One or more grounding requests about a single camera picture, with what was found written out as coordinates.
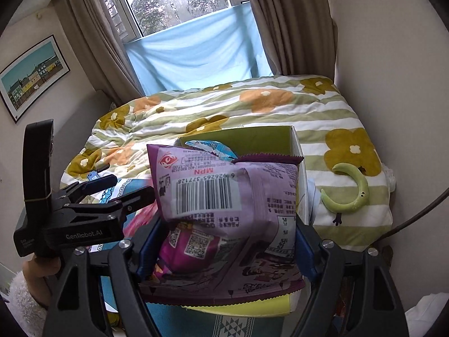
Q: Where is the window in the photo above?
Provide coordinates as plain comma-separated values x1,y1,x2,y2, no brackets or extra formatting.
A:
95,0,251,43

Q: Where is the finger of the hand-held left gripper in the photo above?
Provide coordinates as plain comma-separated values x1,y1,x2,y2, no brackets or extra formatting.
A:
70,185,157,220
52,174,119,205

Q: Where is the dark cable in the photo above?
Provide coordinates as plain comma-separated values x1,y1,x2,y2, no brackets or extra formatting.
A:
381,186,449,243

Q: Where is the green moon plush toy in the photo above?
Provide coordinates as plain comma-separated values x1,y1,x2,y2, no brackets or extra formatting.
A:
321,162,369,215

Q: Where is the pink snack bag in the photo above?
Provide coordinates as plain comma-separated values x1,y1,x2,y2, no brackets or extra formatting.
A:
124,205,158,236

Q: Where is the floral blanket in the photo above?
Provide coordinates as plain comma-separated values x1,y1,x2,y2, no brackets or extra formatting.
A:
59,74,393,251

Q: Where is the green cardboard box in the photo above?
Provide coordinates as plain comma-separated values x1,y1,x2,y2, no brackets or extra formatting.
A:
145,124,313,318

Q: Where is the beige curtain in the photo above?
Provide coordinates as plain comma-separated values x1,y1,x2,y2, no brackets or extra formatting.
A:
242,0,337,78
52,0,151,108

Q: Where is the purple snack bag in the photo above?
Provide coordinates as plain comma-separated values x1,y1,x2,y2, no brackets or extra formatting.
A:
138,144,306,304

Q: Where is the light blue cloth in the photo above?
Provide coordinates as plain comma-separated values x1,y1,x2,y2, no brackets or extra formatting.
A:
124,2,274,99

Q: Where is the white crumpled paper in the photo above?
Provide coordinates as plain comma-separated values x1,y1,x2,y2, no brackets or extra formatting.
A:
382,163,398,194

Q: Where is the framed wall poster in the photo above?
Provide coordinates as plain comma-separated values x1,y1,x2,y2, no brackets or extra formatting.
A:
0,34,71,124

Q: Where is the white cloth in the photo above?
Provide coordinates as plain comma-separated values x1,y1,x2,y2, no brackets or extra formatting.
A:
403,291,447,337

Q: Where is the person's left hand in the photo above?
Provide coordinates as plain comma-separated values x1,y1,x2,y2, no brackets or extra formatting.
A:
23,254,58,308

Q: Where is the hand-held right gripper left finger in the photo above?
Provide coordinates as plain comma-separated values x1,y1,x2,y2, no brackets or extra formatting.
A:
44,218,169,337

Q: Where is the blue snack bag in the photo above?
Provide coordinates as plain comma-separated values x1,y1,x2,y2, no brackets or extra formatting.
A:
184,140,239,162

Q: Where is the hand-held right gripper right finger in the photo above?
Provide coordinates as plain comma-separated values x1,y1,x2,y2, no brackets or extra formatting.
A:
295,218,411,337

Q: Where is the mandala patterned cloth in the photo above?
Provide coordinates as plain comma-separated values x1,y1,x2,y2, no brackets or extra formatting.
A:
98,178,148,205

